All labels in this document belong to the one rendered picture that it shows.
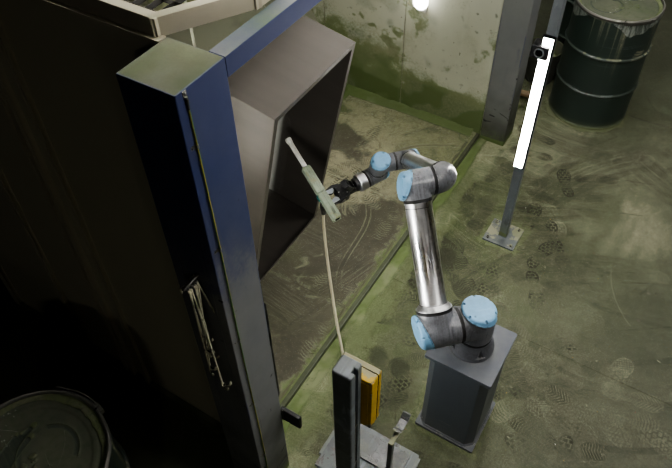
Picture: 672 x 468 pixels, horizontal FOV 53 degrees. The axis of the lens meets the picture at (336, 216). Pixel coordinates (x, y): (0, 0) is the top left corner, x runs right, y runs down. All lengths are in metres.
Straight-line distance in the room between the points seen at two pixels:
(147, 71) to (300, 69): 1.16
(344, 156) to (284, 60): 2.06
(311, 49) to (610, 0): 2.72
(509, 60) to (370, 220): 1.36
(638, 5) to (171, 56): 3.85
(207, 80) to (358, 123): 3.44
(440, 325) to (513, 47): 2.27
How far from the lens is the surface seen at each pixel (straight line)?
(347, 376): 1.78
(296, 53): 2.79
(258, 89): 2.61
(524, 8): 4.39
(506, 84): 4.69
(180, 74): 1.62
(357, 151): 4.77
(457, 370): 2.98
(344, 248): 4.14
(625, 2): 5.08
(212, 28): 4.54
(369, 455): 2.61
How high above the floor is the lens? 3.18
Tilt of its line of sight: 47 degrees down
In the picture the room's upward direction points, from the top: 1 degrees counter-clockwise
